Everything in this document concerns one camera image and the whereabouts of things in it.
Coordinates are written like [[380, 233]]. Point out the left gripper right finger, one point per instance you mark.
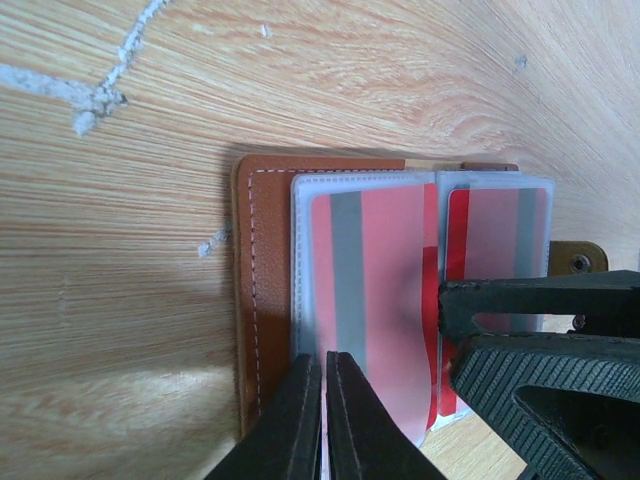
[[363, 440]]

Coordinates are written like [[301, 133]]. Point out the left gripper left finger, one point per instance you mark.
[[285, 442]]

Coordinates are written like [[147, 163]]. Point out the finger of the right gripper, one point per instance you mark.
[[611, 296], [567, 404]]

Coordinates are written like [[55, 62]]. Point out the brown leather card holder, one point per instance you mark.
[[262, 256]]

